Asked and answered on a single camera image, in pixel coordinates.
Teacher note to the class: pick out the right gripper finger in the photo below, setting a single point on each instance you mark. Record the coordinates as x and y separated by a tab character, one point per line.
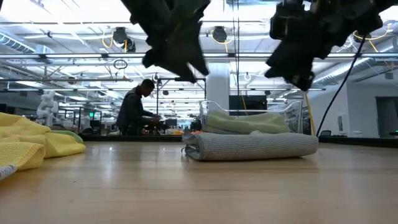
295	65

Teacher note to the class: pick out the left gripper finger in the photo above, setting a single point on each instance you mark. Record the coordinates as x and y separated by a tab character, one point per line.
171	59
197	46

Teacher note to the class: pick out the pale green microfiber towel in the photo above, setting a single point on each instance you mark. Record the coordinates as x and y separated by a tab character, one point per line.
248	123

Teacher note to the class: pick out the plain grey microfiber towel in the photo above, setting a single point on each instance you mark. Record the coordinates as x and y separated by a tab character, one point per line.
248	146

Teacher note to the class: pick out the yellow microfiber towel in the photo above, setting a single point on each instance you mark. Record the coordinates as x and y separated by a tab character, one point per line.
25	146

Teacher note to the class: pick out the bright green microfiber towel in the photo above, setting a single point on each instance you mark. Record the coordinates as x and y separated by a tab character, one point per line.
70	133

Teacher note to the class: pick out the white building column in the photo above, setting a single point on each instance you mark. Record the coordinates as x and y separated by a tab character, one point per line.
218	87

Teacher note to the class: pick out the clear plastic bin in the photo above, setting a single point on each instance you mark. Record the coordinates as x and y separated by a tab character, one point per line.
297	115

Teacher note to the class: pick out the person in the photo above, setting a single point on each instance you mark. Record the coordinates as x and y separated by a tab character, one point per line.
133	109

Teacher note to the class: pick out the white robot figure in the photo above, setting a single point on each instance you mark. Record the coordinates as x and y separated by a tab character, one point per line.
47	107

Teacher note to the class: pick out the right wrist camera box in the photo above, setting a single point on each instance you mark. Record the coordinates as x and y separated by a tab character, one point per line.
284	26

